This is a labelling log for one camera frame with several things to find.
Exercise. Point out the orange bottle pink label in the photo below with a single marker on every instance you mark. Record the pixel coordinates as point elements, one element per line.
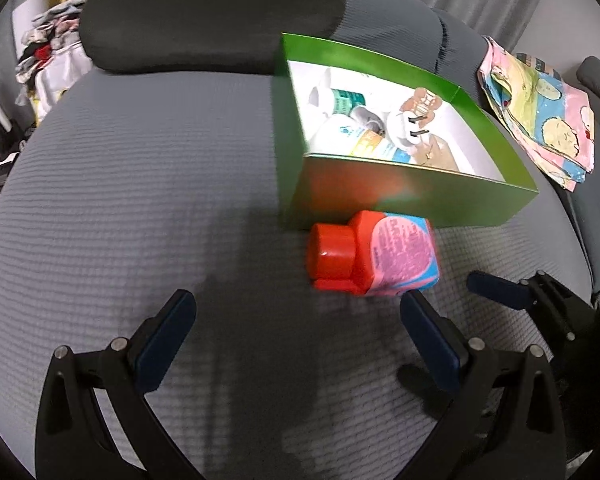
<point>370,255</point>

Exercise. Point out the clear plastic cup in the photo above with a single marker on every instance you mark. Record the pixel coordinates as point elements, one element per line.
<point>367,117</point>

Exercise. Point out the green cardboard box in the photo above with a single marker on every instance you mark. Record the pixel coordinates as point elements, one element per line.
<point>405,195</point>

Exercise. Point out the white board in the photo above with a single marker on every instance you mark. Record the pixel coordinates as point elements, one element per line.
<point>27,12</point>

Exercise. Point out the black cushion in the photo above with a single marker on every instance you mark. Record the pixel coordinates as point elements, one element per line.
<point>205,15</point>

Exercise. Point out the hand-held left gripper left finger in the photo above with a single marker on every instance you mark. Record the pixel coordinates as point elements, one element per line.
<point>165,345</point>

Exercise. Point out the grey sofa backrest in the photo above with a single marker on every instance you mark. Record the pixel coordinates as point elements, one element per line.
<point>395,25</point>

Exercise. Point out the colourful printed cloth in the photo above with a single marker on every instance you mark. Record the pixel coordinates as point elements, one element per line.
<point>545,110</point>

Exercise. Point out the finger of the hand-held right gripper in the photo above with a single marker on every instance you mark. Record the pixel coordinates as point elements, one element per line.
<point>495,287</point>

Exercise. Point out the amber vial strip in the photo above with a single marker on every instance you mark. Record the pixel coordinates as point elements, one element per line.
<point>422,102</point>
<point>440,157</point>

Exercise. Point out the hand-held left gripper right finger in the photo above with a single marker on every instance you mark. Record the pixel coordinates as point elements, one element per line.
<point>430,345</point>

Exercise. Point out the small white bottle green label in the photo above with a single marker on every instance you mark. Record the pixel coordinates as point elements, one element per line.
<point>347,102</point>

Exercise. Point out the pile of clothes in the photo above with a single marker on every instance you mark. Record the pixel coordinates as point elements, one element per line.
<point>55,60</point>

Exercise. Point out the white plug-in device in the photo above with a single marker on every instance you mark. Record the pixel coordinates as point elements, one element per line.
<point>400,130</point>

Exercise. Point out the white bottle blue orange label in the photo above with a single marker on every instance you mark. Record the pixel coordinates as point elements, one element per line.
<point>360,142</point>

